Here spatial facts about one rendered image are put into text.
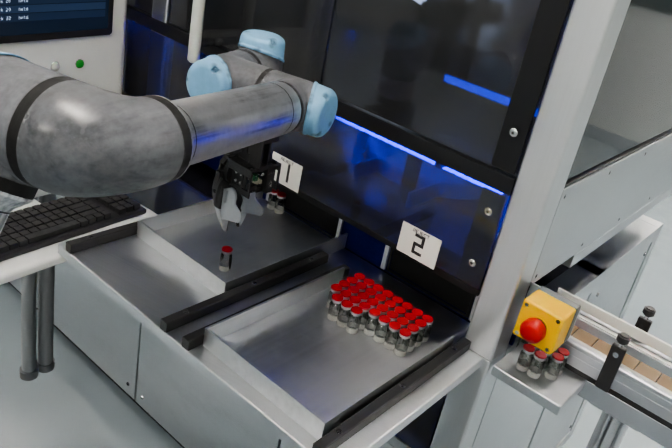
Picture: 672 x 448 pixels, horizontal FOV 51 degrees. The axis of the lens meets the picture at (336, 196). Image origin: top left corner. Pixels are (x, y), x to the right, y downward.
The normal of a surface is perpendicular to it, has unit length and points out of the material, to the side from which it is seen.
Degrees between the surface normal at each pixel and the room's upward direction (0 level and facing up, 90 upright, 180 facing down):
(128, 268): 0
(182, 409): 90
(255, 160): 90
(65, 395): 0
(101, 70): 90
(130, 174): 103
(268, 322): 0
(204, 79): 90
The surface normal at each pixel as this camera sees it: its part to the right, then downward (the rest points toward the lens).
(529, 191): -0.65, 0.22
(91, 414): 0.18, -0.89
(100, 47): 0.79, 0.39
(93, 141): 0.41, 0.07
